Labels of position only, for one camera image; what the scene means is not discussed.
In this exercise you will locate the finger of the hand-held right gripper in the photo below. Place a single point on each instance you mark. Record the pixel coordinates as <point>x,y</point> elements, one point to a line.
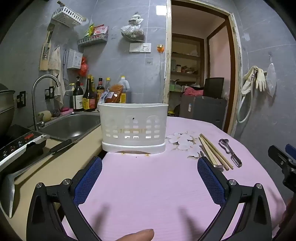
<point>278,157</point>
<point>291,151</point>

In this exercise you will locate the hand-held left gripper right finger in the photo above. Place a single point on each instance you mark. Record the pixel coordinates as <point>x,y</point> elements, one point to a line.
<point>210,183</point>

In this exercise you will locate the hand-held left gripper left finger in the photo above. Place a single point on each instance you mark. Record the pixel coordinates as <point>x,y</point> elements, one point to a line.
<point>89,180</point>

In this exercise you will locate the wooden chopstick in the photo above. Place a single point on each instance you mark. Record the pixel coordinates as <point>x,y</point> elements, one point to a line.
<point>208,152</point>
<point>216,150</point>
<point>214,153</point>

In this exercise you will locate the metal peeler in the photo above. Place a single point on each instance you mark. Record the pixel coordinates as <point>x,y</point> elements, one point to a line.
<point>235,160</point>

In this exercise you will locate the white plastic utensil holder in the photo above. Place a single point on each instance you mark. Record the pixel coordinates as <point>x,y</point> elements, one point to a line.
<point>120,113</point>

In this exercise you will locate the steel sink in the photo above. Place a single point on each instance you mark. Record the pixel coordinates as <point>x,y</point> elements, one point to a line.
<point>71,126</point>

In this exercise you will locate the pink floral tablecloth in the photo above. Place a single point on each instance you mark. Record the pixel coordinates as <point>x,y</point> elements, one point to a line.
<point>148,185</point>

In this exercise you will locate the pink sponge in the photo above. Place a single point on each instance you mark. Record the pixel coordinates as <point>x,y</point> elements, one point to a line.
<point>66,110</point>

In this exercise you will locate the grey cabinet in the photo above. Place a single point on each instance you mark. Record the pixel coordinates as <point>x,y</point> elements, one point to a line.
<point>201,109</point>

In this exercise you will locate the steel scrubber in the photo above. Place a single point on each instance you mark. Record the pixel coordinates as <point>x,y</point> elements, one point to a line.
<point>56,113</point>

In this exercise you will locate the clear plastic bag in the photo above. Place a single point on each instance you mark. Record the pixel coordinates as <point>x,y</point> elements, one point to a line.
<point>271,78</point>

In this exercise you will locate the cream rubber glove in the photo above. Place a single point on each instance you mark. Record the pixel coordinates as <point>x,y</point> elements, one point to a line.
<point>261,80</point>
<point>247,81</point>

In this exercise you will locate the round loofah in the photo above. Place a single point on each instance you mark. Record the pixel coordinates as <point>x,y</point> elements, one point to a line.
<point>44,115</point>

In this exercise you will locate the tall soy sauce bottle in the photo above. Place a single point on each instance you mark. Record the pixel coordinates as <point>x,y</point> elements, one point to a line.
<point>89,99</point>

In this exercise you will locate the induction cooker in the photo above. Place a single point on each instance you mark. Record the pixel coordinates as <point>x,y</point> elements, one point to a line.
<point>16,144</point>

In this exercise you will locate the dark pump bottle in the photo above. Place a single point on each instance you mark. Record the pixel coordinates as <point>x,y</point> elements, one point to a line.
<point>78,97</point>

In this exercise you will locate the clear food packet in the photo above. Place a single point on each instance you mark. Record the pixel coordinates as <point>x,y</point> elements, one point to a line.
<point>105,97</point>

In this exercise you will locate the orange packet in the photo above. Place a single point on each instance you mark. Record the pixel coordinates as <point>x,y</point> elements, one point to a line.
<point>115,93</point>

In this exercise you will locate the red neck sauce bottle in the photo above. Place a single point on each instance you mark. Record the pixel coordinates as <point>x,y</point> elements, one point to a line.
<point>100,90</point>

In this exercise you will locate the red cloth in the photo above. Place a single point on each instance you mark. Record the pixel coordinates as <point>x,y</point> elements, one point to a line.
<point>193,91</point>

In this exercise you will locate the black monitor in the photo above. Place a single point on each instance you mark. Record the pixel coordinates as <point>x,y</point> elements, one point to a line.
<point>214,87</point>

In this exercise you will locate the clear yellow cap bottle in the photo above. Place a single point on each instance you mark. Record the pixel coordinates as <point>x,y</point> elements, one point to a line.
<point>107,84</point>

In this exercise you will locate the yellow cap sauce bottle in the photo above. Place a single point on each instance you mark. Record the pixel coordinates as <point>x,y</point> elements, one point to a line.
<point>93,82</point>

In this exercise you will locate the chrome faucet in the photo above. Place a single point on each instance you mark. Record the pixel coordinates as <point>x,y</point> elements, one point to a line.
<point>34,97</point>

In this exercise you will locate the oil jug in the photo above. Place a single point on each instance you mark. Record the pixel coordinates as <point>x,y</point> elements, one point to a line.
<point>126,88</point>

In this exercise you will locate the green box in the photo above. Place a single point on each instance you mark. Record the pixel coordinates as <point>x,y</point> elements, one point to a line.
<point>174,87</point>

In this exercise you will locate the metal pot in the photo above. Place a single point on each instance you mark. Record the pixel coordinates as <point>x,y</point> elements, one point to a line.
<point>5,109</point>

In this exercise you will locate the red plastic bag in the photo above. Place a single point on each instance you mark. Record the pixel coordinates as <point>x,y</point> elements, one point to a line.
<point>83,67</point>

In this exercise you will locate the stained dish cloth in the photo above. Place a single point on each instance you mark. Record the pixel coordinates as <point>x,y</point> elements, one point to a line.
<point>55,62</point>

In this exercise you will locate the wooden shelf unit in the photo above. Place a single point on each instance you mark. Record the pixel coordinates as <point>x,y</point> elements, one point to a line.
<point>185,55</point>

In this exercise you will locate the yellow green packet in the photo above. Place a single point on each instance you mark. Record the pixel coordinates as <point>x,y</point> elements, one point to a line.
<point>89,30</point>

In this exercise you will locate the red packet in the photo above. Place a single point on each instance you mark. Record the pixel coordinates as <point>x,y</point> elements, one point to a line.
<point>100,29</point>

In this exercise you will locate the plastic bag of dried goods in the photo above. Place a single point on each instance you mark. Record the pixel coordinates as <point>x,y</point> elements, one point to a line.
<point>133,31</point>

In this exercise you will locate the black wall outlet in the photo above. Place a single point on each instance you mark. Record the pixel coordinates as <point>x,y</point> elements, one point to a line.
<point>21,99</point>
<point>49,92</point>

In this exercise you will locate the wooden door frame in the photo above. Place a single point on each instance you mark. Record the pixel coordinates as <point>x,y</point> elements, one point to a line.
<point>234,69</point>

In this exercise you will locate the white wall box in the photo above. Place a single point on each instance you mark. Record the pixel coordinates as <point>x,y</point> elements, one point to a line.
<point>74,59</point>

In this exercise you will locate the grey wall shelf basket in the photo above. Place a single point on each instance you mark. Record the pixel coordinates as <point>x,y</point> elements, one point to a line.
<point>92,39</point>

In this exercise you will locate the orange wall hook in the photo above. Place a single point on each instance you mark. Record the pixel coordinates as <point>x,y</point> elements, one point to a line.
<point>160,48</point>

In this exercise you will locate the white wall socket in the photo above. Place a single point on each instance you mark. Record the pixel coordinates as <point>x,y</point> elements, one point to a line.
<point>146,47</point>

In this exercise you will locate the white wall basket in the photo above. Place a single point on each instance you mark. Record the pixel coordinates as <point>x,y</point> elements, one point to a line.
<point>67,15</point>

